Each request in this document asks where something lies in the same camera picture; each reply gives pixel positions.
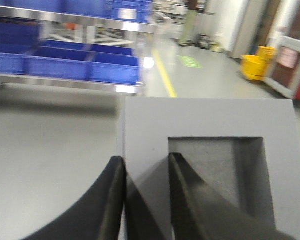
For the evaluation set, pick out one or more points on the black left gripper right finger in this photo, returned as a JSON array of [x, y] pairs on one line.
[[198, 212]]

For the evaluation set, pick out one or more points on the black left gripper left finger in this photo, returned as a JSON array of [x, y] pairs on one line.
[[97, 214]]

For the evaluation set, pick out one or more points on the gray square hollow base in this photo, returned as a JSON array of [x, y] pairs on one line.
[[245, 149]]

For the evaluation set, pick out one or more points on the yellow mop bucket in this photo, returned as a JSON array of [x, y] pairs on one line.
[[254, 67]]

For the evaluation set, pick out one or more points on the stainless steel shelf rack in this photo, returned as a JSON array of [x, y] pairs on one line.
[[134, 28]]

